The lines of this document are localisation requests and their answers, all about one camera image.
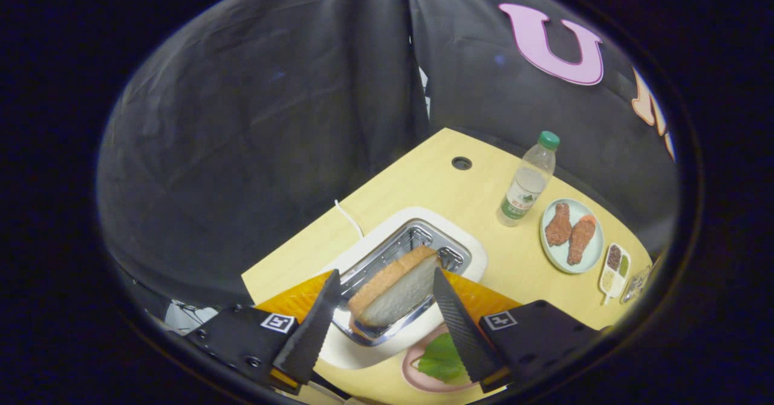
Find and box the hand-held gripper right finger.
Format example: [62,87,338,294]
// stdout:
[432,267,608,394]

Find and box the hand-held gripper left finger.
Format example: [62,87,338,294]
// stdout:
[184,268,342,395]

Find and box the green lettuce leaf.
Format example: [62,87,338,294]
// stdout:
[417,332,469,385]

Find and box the pink plate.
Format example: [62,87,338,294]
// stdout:
[402,323,484,394]

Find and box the bread slice with brown crust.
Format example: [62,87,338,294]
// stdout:
[348,246,441,328]

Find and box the white toaster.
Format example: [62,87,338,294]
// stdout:
[317,206,488,371]

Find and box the beige cloth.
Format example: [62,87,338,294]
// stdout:
[163,299,218,333]

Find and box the brown meat piece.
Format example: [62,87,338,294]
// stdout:
[545,203,572,247]
[567,216,596,265]

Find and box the white divided dish with beans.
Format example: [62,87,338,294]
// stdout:
[599,243,631,305]

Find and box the clear bottle with green cap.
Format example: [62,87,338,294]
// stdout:
[497,131,561,227]

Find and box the pale green plate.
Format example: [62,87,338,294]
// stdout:
[539,198,605,274]

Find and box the black backdrop cloth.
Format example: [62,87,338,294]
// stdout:
[97,0,681,315]

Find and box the white toaster cable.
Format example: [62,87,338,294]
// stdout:
[334,199,365,240]

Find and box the metal wire cutlery basket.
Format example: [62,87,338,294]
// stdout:
[620,260,660,304]

